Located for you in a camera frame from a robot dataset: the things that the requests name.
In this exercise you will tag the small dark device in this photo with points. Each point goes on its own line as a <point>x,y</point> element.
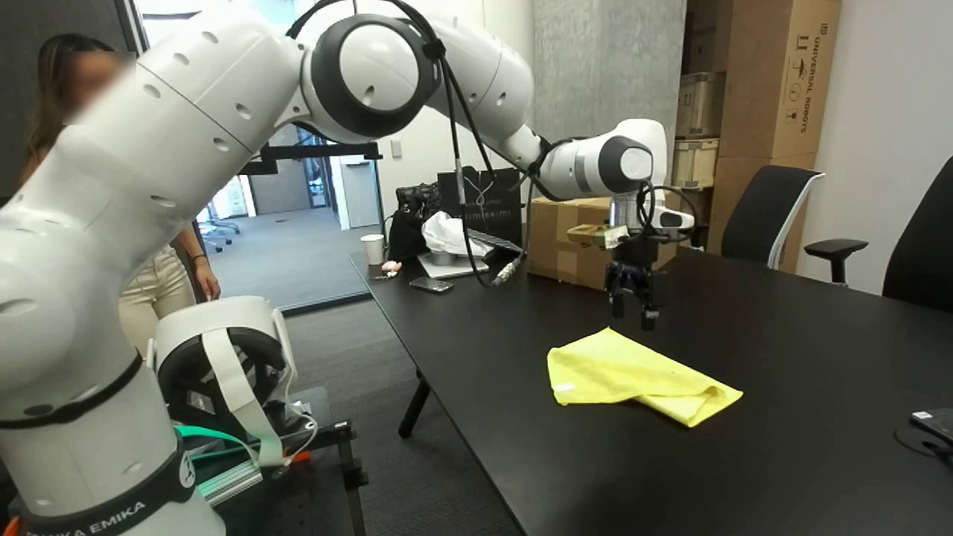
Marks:
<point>939,421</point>

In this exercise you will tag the black equipment stand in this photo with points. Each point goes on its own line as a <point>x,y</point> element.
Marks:
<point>327,433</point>

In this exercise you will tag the white paper cup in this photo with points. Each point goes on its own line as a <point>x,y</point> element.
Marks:
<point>372,250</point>

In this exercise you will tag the dark flat phone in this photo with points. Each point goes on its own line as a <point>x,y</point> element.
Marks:
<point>433,287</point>

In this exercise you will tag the black camera boom bar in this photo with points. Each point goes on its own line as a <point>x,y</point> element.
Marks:
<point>327,149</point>

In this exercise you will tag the person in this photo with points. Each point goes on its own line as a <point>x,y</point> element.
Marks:
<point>163,283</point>

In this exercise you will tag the brown cardboard box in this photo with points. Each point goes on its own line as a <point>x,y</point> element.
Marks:
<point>551,263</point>

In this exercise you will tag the white VR headset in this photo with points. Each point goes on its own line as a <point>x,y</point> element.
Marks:
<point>212,321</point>

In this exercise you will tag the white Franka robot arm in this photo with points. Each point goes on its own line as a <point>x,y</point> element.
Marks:
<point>150,149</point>

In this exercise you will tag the tall cardboard box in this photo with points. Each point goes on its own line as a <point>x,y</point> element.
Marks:
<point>775,89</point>

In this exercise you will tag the black computer tower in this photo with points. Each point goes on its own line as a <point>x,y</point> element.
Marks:
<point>501,204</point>

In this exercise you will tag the black bag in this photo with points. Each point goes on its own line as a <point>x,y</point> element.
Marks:
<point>409,226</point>

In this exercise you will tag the small pink object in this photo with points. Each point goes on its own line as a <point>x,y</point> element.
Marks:
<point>390,269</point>

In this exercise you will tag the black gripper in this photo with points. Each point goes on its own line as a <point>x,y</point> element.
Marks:
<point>632,266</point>

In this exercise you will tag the black office chair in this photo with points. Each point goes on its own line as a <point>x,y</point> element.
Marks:
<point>926,247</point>
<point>762,211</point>

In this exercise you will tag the small stacked cardboard box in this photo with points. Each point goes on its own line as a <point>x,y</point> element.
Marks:
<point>699,106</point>
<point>696,164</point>

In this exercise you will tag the yellow towel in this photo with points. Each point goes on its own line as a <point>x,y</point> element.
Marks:
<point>625,372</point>

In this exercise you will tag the grey door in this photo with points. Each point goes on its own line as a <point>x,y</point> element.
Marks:
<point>285,195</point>

